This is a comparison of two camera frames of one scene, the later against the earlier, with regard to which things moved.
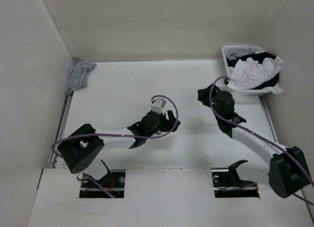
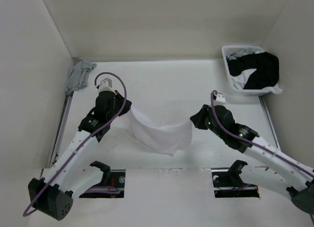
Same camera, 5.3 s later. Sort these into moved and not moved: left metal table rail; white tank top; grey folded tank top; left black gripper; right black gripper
Moved: left black gripper; right black gripper; white tank top
Not moved: left metal table rail; grey folded tank top
